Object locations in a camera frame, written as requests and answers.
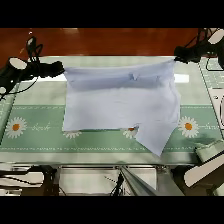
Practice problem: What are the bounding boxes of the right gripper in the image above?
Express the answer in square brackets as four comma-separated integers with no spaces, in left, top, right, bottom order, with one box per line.
[173,45,201,65]

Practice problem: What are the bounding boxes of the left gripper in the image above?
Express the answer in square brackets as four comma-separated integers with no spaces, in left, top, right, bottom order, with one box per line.
[39,60,66,80]

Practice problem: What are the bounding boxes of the light blue shirt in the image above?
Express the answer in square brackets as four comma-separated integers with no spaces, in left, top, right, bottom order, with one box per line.
[62,59,182,158]

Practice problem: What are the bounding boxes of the pale green garment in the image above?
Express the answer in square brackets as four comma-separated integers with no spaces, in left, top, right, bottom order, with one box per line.
[194,139,224,164]

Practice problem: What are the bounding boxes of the black cable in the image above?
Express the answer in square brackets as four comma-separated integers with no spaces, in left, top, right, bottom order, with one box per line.
[105,172,127,197]
[0,77,40,102]

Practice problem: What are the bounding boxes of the silver frame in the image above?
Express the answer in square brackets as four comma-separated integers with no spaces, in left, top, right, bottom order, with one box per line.
[0,161,224,197]

